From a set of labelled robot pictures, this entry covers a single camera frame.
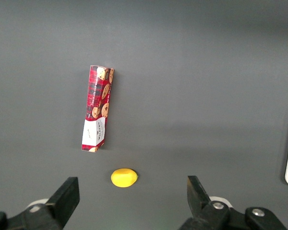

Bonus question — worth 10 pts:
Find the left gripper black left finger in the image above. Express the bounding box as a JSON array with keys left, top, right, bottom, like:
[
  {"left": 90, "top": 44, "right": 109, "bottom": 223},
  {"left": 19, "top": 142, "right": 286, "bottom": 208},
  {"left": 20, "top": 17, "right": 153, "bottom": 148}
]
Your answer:
[{"left": 0, "top": 176, "right": 81, "bottom": 230}]

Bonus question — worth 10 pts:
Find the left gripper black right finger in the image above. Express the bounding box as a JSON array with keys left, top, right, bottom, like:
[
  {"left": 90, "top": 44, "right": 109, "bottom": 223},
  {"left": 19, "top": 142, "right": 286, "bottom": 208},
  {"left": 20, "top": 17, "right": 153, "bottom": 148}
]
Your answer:
[{"left": 179, "top": 175, "right": 288, "bottom": 230}]

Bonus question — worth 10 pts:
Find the yellow lemon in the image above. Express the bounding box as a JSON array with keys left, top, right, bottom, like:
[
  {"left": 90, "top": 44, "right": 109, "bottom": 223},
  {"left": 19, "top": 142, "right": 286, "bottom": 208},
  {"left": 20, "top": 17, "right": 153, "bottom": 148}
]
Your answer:
[{"left": 110, "top": 168, "right": 139, "bottom": 188}]

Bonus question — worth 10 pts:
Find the red tartan cookie box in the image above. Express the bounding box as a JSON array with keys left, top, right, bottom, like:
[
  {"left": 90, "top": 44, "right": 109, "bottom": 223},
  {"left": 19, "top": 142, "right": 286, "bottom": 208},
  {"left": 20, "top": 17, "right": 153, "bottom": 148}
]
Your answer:
[{"left": 81, "top": 64, "right": 115, "bottom": 153}]

